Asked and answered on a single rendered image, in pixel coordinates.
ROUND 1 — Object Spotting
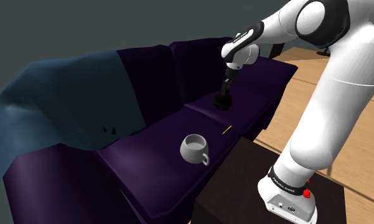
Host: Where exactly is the blue blanket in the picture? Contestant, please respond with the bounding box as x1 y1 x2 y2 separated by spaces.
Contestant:
0 49 148 185

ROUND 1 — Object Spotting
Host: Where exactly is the dark purple sofa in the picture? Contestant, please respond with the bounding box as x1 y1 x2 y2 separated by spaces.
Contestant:
2 36 300 224

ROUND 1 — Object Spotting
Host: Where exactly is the black round pot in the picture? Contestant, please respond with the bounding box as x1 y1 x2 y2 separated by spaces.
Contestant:
212 91 233 112

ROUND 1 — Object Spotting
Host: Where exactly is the grey mug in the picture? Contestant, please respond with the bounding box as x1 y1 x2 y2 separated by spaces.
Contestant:
179 133 211 167

